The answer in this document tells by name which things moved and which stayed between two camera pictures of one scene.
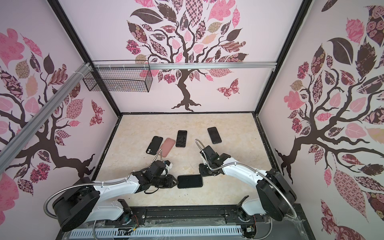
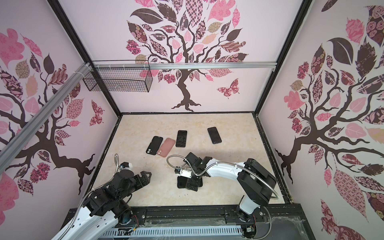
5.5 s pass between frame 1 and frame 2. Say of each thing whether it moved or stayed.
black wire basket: stayed
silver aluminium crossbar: stayed
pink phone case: stayed
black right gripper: moved
